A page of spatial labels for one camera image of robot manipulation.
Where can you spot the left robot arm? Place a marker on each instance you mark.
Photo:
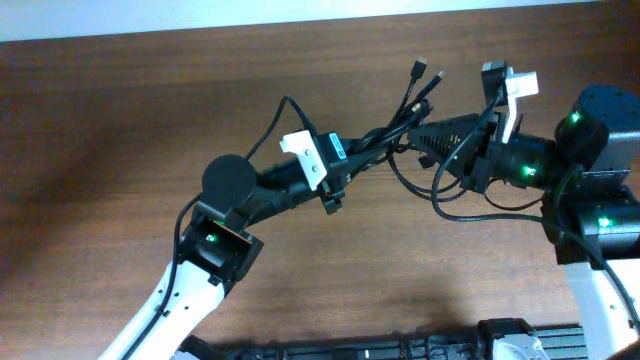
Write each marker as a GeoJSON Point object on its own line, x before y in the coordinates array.
{"type": "Point", "coordinates": [212, 249]}

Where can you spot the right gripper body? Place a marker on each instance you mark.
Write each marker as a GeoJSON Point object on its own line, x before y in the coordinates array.
{"type": "Point", "coordinates": [493, 157]}

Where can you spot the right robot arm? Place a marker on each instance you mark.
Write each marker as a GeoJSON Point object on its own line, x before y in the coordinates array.
{"type": "Point", "coordinates": [588, 213]}

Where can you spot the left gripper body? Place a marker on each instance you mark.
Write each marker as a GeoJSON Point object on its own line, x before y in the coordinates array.
{"type": "Point", "coordinates": [333, 185]}

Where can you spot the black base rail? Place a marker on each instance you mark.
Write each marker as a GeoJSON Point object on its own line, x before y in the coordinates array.
{"type": "Point", "coordinates": [506, 338]}

